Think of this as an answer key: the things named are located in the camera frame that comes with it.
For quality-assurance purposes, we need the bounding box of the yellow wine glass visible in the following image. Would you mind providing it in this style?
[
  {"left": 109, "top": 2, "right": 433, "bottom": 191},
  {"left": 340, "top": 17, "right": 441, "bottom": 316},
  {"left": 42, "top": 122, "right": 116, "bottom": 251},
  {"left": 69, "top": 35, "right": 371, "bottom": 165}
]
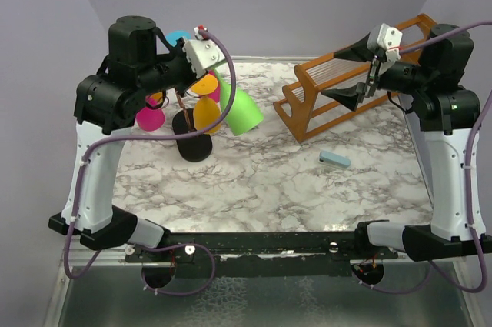
[
  {"left": 190, "top": 74, "right": 221, "bottom": 130},
  {"left": 145, "top": 92, "right": 165, "bottom": 110}
]

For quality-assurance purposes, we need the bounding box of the blue wine glass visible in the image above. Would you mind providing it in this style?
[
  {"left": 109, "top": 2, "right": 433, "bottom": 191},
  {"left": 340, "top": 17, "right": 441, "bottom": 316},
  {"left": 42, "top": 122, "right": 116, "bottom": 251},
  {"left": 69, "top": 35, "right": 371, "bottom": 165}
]
[{"left": 165, "top": 30, "right": 191, "bottom": 46}]

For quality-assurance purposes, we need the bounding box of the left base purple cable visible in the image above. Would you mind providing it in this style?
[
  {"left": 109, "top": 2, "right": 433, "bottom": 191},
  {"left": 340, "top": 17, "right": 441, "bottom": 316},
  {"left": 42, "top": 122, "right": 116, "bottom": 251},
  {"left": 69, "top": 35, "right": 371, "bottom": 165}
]
[{"left": 140, "top": 244, "right": 218, "bottom": 297}]

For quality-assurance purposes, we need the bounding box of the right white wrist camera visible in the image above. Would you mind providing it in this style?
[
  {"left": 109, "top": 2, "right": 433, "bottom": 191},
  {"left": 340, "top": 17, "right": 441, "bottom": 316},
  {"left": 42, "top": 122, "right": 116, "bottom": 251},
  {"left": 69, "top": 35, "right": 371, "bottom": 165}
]
[{"left": 367, "top": 23, "right": 403, "bottom": 62}]

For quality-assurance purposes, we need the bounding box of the light blue eraser block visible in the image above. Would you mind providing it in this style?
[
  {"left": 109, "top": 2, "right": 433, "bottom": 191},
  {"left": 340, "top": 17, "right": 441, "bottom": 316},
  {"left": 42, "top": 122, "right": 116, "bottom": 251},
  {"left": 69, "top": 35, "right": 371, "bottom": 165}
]
[{"left": 318, "top": 151, "right": 351, "bottom": 169}]

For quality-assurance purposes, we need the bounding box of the pink wine glass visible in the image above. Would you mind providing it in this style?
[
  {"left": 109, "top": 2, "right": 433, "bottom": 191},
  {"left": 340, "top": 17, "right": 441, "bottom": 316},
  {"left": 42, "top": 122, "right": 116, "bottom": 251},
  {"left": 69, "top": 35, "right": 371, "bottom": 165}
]
[
  {"left": 135, "top": 107, "right": 165, "bottom": 132},
  {"left": 208, "top": 71, "right": 221, "bottom": 103}
]

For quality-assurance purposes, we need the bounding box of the metal wine glass rack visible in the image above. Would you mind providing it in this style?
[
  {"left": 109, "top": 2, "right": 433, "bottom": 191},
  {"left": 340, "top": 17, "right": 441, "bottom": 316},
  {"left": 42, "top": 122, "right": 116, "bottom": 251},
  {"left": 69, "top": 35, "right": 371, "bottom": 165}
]
[{"left": 160, "top": 91, "right": 213, "bottom": 162}]

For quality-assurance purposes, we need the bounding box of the green wine glass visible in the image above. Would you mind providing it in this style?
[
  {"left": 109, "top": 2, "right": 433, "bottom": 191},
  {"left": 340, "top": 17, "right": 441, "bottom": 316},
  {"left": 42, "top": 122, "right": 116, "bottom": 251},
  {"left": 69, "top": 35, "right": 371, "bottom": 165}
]
[{"left": 214, "top": 70, "right": 264, "bottom": 136}]

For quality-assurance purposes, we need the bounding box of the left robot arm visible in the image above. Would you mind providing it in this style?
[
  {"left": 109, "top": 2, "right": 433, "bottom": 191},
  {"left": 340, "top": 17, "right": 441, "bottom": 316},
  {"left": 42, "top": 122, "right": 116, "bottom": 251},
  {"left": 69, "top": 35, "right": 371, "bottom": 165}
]
[{"left": 48, "top": 15, "right": 199, "bottom": 262}]

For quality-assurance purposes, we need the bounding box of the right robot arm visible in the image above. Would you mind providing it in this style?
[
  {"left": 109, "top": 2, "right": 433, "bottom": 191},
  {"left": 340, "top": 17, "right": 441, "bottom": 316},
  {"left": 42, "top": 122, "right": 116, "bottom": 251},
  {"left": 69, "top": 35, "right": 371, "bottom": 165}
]
[{"left": 323, "top": 24, "right": 491, "bottom": 262}]

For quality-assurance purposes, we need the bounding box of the black base frame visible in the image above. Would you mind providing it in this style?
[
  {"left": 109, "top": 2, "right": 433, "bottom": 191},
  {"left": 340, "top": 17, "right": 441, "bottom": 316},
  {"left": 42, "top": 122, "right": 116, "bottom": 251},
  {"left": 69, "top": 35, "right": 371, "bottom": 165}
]
[{"left": 125, "top": 231, "right": 397, "bottom": 279}]

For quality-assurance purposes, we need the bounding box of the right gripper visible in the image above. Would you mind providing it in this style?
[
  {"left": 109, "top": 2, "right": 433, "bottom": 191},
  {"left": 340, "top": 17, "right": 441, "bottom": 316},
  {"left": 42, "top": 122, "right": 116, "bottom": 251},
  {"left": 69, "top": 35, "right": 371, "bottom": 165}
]
[{"left": 322, "top": 32, "right": 433, "bottom": 110}]

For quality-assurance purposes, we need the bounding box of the wooden dish rack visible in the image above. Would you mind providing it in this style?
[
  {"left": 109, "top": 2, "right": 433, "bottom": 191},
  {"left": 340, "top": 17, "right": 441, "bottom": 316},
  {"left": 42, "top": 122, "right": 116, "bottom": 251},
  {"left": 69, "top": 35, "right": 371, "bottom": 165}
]
[{"left": 273, "top": 13, "right": 439, "bottom": 144}]

